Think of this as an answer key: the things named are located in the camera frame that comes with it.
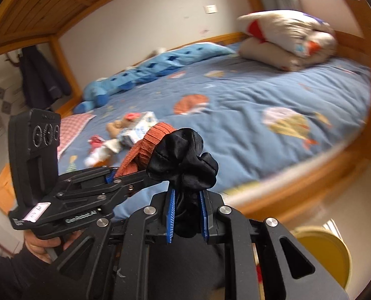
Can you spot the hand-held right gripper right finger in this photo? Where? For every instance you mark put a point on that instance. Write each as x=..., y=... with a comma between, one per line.
x=203, y=215

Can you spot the tissue packet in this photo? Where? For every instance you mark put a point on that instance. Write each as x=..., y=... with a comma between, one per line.
x=138, y=128

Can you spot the white fluffy plush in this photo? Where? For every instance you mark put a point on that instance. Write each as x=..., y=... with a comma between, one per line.
x=101, y=154

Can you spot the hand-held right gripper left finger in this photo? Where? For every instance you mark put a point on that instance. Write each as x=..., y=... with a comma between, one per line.
x=170, y=215

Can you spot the wooden bunk bed frame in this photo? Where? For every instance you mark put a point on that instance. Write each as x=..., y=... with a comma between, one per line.
x=298, y=198

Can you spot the patterned pillow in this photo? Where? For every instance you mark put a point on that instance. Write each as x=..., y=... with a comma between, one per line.
x=285, y=40

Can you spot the blue printed bedsheet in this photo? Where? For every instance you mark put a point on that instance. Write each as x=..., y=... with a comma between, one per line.
x=235, y=115

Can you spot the person's left forearm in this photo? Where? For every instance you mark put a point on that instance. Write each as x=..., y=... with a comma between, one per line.
x=7, y=278

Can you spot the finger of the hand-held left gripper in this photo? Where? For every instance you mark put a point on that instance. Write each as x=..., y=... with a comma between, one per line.
x=132, y=185
x=91, y=176

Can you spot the long blue plush toy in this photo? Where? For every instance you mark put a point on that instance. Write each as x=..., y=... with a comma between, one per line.
x=160, y=64

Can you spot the orange knitted sock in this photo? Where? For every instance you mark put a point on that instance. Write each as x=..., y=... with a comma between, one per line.
x=148, y=143

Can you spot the person's left hand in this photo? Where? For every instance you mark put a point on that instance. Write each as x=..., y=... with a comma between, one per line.
x=38, y=246

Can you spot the pink checked pillow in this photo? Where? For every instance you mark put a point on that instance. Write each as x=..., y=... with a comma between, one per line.
x=74, y=129

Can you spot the dark hanging coat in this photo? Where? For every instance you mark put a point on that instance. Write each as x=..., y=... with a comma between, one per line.
x=41, y=81

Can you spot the yellow plastic bin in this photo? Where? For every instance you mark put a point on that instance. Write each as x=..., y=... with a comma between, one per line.
x=323, y=250

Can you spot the small beige teddy bear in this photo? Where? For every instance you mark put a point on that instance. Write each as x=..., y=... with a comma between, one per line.
x=116, y=127

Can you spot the white wall switch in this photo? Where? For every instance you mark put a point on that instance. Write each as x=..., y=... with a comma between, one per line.
x=210, y=9

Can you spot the black cloth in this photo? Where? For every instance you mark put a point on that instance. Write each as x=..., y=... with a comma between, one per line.
x=179, y=156

